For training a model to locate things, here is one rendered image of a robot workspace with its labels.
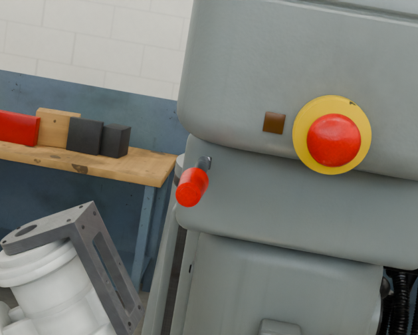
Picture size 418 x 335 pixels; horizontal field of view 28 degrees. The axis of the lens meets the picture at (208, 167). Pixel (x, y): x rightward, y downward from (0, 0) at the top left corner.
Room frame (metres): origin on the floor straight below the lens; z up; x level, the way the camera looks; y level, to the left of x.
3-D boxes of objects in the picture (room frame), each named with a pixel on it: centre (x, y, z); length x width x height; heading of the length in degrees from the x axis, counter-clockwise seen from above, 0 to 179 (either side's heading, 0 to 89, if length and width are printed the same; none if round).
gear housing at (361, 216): (0.91, -0.10, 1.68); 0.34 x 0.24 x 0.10; 177
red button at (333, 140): (0.62, -0.09, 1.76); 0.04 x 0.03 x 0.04; 87
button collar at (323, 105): (0.64, -0.09, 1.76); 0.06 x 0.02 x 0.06; 87
